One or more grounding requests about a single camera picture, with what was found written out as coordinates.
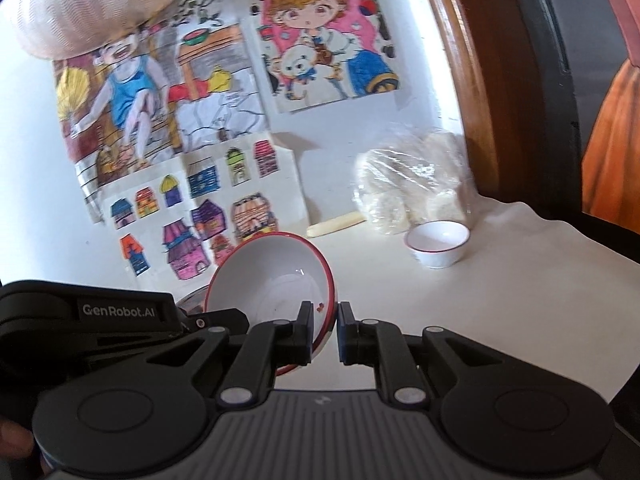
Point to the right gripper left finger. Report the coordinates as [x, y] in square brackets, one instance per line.
[267, 347]

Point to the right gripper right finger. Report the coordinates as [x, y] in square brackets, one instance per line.
[381, 346]

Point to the white red-rimmed bowl front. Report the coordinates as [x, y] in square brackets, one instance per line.
[268, 277]

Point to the white red-rimmed bowl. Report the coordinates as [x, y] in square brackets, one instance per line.
[268, 277]
[438, 244]

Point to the deep steel mixing bowl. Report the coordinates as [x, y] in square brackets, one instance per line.
[194, 303]

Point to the person left hand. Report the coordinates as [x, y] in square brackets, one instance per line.
[20, 452]

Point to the cream rolled stick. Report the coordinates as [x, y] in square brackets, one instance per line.
[337, 224]

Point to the colourful houses drawing paper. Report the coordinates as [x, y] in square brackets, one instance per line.
[175, 222]

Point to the clear bag of white buns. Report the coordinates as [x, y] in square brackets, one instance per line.
[413, 176]

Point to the boy with fan drawing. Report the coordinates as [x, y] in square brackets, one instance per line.
[177, 83]

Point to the girl with teddy drawing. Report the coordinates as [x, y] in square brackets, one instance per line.
[319, 52]

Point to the orange dress lady painting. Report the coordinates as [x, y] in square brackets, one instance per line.
[610, 166]

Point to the brown wooden frame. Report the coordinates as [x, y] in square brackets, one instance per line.
[498, 88]

